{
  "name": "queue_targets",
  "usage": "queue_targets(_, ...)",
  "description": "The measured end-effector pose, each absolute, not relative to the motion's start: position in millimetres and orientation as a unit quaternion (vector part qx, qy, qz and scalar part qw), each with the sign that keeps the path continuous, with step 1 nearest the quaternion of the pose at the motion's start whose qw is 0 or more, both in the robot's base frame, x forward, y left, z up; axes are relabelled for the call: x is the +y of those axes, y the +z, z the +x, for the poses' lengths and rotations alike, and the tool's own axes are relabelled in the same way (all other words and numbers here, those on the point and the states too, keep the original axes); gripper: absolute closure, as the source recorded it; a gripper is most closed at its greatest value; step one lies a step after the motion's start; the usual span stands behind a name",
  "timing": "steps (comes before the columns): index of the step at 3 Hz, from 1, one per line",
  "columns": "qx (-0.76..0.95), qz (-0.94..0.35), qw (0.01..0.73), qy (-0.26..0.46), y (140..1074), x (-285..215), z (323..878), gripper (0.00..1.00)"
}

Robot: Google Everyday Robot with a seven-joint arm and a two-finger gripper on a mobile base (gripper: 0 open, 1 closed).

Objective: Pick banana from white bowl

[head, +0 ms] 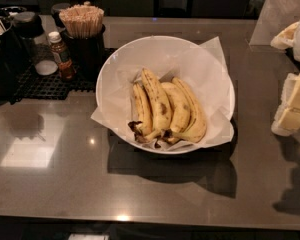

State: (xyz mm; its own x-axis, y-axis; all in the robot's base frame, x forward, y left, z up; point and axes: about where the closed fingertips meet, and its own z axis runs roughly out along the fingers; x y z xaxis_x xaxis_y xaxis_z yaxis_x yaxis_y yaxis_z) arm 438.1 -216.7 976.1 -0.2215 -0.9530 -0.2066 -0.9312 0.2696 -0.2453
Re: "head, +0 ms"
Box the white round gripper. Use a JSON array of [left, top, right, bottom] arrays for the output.
[[270, 20, 300, 136]]

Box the long spotted banana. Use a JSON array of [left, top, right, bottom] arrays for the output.
[[141, 68, 172, 142]]

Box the rightmost curved banana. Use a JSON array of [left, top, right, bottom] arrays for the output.
[[172, 77, 207, 143]]

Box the middle right banana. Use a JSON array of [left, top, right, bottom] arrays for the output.
[[162, 82, 190, 133]]

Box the white bowl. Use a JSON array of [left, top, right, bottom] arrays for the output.
[[95, 35, 236, 155]]

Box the leftmost spotted banana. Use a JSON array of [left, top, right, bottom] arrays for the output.
[[128, 83, 152, 143]]

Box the white paper liner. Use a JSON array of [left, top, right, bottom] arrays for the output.
[[90, 36, 235, 152]]

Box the black stir stick cup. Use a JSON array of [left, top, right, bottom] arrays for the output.
[[61, 26, 105, 82]]

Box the wooden stir sticks bundle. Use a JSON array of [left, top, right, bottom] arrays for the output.
[[59, 4, 104, 39]]

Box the small brown sauce bottle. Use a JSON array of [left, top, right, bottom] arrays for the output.
[[48, 31, 76, 82]]

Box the dark lidded jar behind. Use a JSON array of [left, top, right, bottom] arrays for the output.
[[51, 3, 70, 28]]

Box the black rubber grid mat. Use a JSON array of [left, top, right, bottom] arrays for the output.
[[9, 67, 96, 104]]

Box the glass sugar shaker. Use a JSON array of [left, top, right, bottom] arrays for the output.
[[13, 11, 58, 76]]

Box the black container at left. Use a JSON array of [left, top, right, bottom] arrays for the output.
[[0, 12, 28, 102]]

